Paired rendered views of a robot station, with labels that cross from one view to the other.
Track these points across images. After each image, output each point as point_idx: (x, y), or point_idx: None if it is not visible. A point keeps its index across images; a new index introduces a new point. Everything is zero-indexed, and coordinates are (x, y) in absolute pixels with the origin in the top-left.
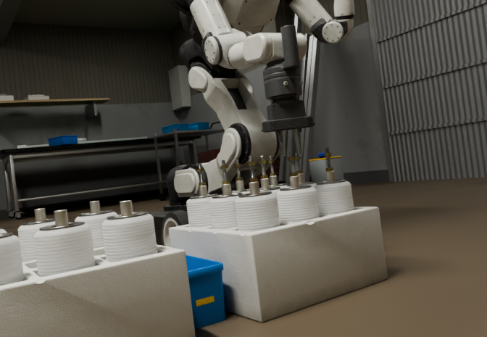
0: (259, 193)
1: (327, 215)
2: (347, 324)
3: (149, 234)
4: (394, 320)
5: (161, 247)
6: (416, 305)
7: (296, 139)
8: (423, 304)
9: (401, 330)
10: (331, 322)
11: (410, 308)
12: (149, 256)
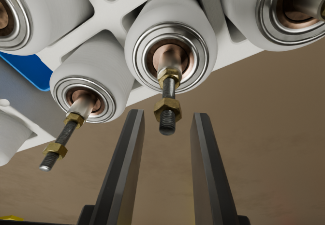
0: (94, 106)
1: (218, 46)
2: (175, 95)
3: (17, 148)
4: (202, 101)
5: (18, 118)
6: (231, 84)
7: (196, 181)
8: (237, 84)
9: (198, 112)
10: None
11: (224, 87)
12: (36, 145)
